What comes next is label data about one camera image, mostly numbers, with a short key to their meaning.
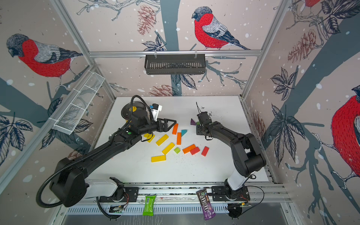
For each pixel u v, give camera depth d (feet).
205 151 2.95
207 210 2.24
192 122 3.36
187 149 2.96
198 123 3.40
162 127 2.25
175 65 3.49
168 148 2.97
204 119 2.45
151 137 2.29
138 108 3.26
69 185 1.30
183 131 3.28
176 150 2.95
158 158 2.84
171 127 2.32
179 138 3.11
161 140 3.08
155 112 2.33
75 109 2.78
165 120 2.23
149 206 2.28
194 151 2.96
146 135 2.24
